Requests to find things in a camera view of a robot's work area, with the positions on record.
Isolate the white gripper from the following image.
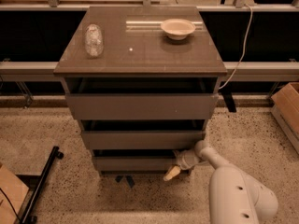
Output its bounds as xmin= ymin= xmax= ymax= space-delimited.
xmin=164 ymin=149 xmax=201 ymax=181

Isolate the grey bottom drawer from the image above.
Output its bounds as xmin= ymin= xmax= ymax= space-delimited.
xmin=92 ymin=149 xmax=176 ymax=173

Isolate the grey drawer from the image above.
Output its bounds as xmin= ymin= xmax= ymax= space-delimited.
xmin=66 ymin=77 xmax=218 ymax=120
xmin=81 ymin=119 xmax=206 ymax=149
xmin=92 ymin=149 xmax=176 ymax=173

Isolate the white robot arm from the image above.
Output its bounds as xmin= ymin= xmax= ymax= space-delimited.
xmin=164 ymin=140 xmax=278 ymax=224

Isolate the grey middle drawer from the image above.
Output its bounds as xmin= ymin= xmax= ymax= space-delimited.
xmin=81 ymin=119 xmax=206 ymax=149

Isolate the grey drawer cabinet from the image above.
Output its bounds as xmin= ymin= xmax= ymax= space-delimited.
xmin=53 ymin=5 xmax=228 ymax=176

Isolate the grey top drawer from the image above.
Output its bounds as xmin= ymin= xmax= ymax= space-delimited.
xmin=66 ymin=77 xmax=218 ymax=120

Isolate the cardboard box right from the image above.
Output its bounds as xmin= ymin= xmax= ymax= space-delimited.
xmin=271 ymin=82 xmax=299 ymax=153

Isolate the white paper bowl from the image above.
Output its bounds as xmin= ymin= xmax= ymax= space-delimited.
xmin=161 ymin=19 xmax=195 ymax=40

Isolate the clear plastic bottle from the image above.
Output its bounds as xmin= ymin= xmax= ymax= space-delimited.
xmin=84 ymin=24 xmax=104 ymax=58

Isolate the black metal stand bar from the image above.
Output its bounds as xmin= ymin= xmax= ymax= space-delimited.
xmin=18 ymin=146 xmax=64 ymax=224

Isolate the white cable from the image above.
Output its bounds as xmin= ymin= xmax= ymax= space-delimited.
xmin=218 ymin=4 xmax=254 ymax=91

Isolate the metal rail barrier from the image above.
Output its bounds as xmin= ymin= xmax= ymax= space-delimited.
xmin=0 ymin=62 xmax=299 ymax=82

